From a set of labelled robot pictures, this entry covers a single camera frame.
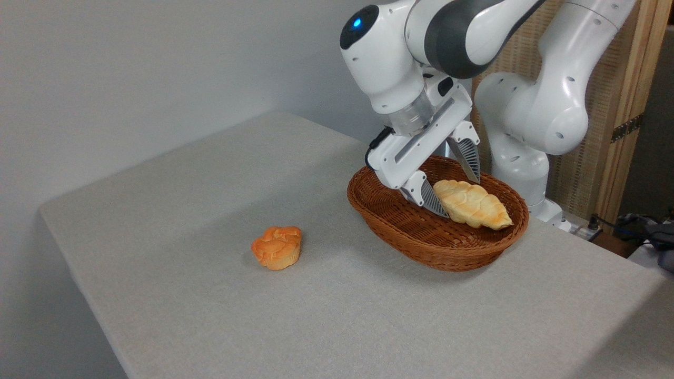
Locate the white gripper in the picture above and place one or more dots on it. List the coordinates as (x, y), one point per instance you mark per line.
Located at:
(405, 160)

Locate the braided golden bread loaf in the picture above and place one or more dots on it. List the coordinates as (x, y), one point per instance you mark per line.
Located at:
(471, 202)

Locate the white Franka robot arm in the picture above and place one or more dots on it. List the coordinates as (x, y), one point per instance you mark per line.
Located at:
(547, 116)

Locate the orange muffin shaped bread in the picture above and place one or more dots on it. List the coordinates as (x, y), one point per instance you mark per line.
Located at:
(276, 248)

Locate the brown wicker basket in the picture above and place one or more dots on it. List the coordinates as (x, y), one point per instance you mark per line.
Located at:
(410, 231)

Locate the white power strip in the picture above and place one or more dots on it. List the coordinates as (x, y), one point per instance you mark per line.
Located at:
(585, 232)

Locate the brown wooden block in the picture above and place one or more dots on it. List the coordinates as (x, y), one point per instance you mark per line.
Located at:
(613, 245)

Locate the dark metal hinge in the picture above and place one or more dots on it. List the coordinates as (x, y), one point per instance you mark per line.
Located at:
(626, 128)

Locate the dark blue bundle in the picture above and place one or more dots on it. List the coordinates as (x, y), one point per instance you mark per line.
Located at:
(634, 223)

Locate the white side table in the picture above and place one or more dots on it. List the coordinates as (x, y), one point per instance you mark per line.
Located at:
(650, 261)

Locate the grey bag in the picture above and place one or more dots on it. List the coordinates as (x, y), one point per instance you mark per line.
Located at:
(664, 237)

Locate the woven screen with wooden frame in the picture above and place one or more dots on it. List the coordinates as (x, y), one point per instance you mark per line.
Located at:
(595, 184)

